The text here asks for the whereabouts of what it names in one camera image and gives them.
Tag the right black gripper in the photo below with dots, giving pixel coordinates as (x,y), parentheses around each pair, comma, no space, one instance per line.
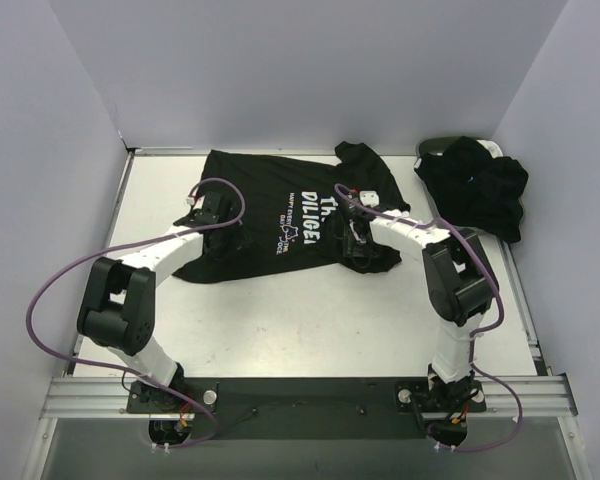
(357,248)

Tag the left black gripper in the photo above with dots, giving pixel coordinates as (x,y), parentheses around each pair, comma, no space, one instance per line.
(225,235)

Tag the black printed t shirt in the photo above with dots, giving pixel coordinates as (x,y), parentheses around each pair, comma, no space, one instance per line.
(293,220)

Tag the black t shirt pile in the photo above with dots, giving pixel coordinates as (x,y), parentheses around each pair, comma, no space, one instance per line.
(470,188)

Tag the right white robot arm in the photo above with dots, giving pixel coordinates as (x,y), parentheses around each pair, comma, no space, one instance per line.
(461,286)

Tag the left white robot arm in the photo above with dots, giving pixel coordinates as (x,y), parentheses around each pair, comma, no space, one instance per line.
(118,309)

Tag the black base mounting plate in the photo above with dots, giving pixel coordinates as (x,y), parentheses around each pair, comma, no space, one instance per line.
(384,408)

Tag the white t shirt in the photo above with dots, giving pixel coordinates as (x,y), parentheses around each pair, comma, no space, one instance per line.
(493,149)

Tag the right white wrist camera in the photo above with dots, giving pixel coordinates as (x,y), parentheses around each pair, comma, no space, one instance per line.
(369,198)

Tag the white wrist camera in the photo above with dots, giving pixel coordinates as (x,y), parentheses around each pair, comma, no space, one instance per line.
(369,198)
(195,201)

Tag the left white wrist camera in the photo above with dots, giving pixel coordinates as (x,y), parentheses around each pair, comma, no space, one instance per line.
(195,201)

